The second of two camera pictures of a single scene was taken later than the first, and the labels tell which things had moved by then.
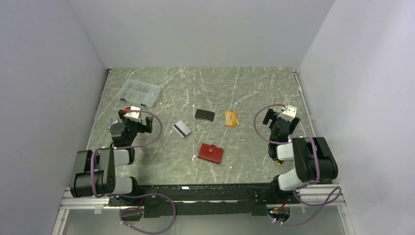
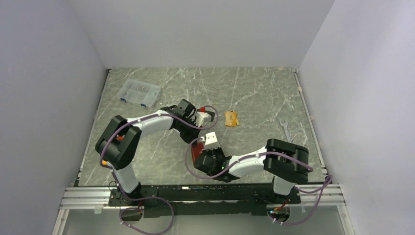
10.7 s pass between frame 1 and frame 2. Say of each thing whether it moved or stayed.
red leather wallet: moved
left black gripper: moved
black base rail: stayed
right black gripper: moved
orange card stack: stayed
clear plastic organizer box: stayed
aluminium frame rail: stayed
